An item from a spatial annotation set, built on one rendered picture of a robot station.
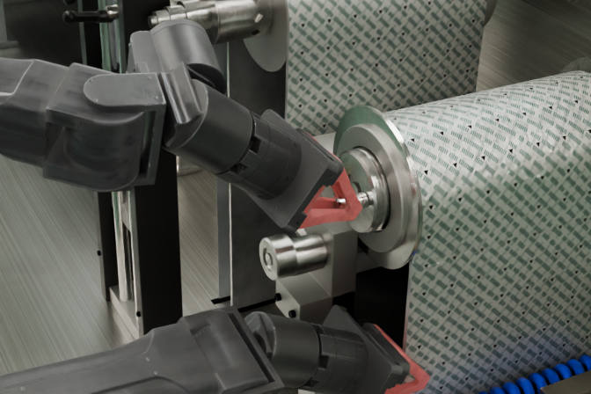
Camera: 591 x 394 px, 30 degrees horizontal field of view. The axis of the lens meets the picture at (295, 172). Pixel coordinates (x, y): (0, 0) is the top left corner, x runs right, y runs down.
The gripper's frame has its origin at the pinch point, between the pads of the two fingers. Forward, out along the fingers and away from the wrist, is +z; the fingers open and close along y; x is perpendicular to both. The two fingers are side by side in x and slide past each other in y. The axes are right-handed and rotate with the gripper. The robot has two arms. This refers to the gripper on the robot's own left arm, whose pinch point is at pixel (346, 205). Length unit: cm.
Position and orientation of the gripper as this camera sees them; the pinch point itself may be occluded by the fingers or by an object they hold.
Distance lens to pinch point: 94.3
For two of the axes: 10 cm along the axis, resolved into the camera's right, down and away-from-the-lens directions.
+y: 4.9, 4.5, -7.4
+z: 6.6, 3.7, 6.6
